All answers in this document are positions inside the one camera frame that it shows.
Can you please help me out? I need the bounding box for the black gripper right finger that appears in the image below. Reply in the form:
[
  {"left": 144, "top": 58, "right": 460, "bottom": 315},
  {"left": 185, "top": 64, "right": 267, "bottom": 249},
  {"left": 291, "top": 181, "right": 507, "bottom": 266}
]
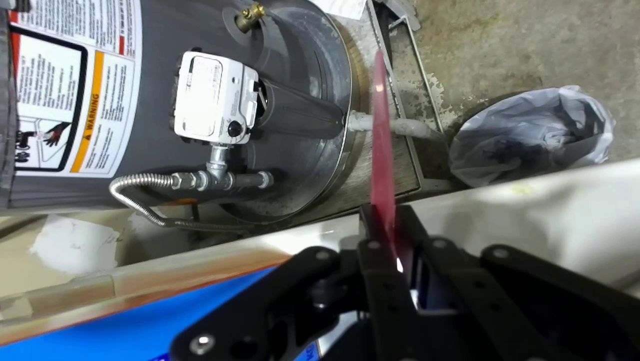
[{"left": 396, "top": 204, "right": 640, "bottom": 361}]

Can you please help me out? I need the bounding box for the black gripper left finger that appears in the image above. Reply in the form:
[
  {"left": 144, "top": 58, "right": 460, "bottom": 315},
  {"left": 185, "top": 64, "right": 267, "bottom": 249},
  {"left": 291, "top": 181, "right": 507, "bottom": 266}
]
[{"left": 169, "top": 207, "right": 469, "bottom": 361}]

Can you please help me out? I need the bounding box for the pink plastic utensil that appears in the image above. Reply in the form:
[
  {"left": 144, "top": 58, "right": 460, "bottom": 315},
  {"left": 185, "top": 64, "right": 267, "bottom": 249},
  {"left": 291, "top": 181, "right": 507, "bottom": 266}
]
[{"left": 368, "top": 48, "right": 402, "bottom": 259}]

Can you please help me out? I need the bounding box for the white washing machine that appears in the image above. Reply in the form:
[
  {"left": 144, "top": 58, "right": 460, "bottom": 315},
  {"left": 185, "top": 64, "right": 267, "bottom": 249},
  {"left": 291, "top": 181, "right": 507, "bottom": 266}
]
[{"left": 0, "top": 156, "right": 640, "bottom": 343}]

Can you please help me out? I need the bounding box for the trash bin with bag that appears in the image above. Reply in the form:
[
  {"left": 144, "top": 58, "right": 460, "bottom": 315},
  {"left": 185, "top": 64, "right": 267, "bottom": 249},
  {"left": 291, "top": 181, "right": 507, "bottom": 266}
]
[{"left": 447, "top": 85, "right": 616, "bottom": 189}]

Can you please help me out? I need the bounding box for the gray water heater tank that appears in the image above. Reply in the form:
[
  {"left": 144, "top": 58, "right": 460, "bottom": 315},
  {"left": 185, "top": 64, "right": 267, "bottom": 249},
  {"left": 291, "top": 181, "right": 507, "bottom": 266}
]
[{"left": 0, "top": 0, "right": 367, "bottom": 226}]

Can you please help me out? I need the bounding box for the white gas control valve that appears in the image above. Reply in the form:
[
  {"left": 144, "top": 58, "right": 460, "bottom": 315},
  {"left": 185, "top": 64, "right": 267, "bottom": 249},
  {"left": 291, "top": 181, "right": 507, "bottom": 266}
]
[{"left": 172, "top": 48, "right": 269, "bottom": 146}]

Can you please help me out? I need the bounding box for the flexible metal gas hose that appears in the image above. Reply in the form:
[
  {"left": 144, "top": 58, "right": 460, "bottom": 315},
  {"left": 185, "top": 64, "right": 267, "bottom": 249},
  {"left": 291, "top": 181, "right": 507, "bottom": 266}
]
[{"left": 108, "top": 169, "right": 277, "bottom": 228}]

